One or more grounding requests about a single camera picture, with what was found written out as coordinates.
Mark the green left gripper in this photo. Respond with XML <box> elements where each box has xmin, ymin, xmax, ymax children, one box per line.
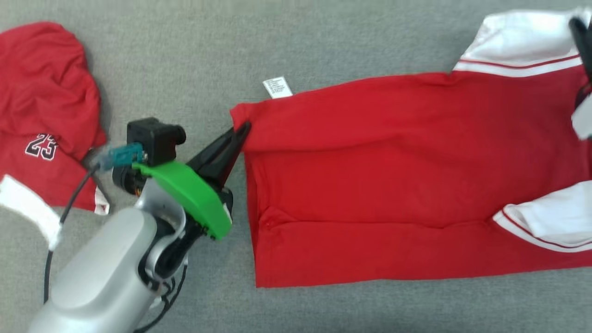
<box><xmin>112</xmin><ymin>121</ymin><xmax>252</xmax><ymax>279</ymax></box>

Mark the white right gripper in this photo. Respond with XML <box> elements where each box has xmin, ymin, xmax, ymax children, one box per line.
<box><xmin>569</xmin><ymin>18</ymin><xmax>592</xmax><ymax>141</ymax></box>

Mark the red white-sleeved t-shirt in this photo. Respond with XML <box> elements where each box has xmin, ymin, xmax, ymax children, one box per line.
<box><xmin>230</xmin><ymin>7</ymin><xmax>592</xmax><ymax>289</ymax></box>

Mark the red jersey with number 23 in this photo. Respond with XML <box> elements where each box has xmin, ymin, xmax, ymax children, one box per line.
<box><xmin>0</xmin><ymin>22</ymin><xmax>111</xmax><ymax>251</ymax></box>

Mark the teal left camera connector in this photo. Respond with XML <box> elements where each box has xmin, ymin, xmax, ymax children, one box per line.
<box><xmin>96</xmin><ymin>142</ymin><xmax>145</xmax><ymax>170</ymax></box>

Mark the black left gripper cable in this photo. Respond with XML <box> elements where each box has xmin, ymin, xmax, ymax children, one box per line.
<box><xmin>134</xmin><ymin>264</ymin><xmax>189</xmax><ymax>333</ymax></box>

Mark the black left camera cable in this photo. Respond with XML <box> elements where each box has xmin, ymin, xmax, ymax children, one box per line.
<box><xmin>43</xmin><ymin>162</ymin><xmax>100</xmax><ymax>304</ymax></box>

